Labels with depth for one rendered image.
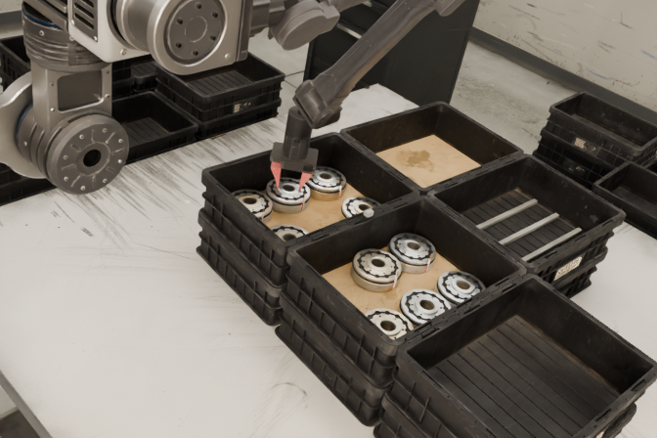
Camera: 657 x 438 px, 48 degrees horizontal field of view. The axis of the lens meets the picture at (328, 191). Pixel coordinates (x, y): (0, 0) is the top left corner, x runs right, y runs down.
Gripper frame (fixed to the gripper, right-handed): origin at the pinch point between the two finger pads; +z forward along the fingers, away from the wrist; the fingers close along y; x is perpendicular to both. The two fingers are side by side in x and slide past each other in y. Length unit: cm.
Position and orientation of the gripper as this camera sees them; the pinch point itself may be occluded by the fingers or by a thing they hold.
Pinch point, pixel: (288, 186)
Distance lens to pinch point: 167.9
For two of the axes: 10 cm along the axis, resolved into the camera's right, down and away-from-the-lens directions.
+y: -9.8, -1.8, -0.4
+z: -1.7, 8.0, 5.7
